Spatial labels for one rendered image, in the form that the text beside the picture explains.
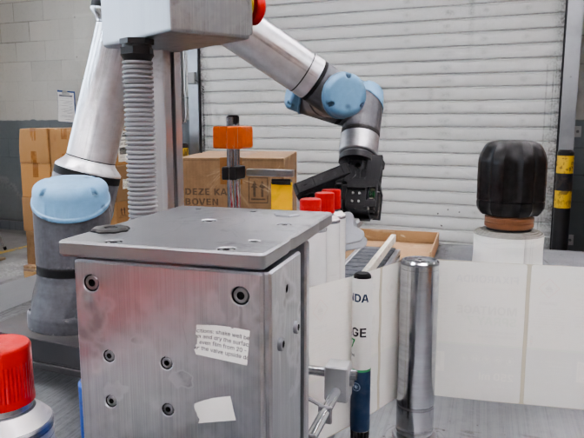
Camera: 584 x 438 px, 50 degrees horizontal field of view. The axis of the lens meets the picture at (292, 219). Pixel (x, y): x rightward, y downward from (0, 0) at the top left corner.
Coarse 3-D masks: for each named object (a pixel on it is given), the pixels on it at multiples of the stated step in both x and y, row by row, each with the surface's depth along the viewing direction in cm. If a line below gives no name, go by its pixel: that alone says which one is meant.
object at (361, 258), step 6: (366, 246) 162; (360, 252) 154; (366, 252) 154; (372, 252) 154; (390, 252) 154; (354, 258) 148; (360, 258) 147; (366, 258) 147; (384, 258) 147; (348, 264) 141; (354, 264) 141; (360, 264) 141; (366, 264) 141; (384, 264) 143; (348, 270) 136; (354, 270) 136; (360, 270) 136; (348, 276) 130
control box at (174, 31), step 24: (120, 0) 67; (144, 0) 63; (168, 0) 59; (192, 0) 60; (216, 0) 62; (240, 0) 63; (120, 24) 68; (144, 24) 63; (168, 24) 59; (192, 24) 60; (216, 24) 62; (240, 24) 64; (120, 48) 72; (168, 48) 72; (192, 48) 72
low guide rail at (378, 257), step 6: (390, 240) 151; (384, 246) 144; (390, 246) 150; (378, 252) 137; (384, 252) 141; (372, 258) 131; (378, 258) 133; (372, 264) 126; (378, 264) 133; (366, 270) 121
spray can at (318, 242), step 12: (300, 204) 95; (312, 204) 94; (312, 240) 93; (324, 240) 95; (312, 252) 94; (324, 252) 95; (312, 264) 94; (324, 264) 95; (312, 276) 94; (324, 276) 96
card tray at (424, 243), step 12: (372, 240) 194; (384, 240) 192; (396, 240) 191; (408, 240) 190; (420, 240) 189; (432, 240) 188; (348, 252) 176; (408, 252) 176; (420, 252) 176; (432, 252) 163
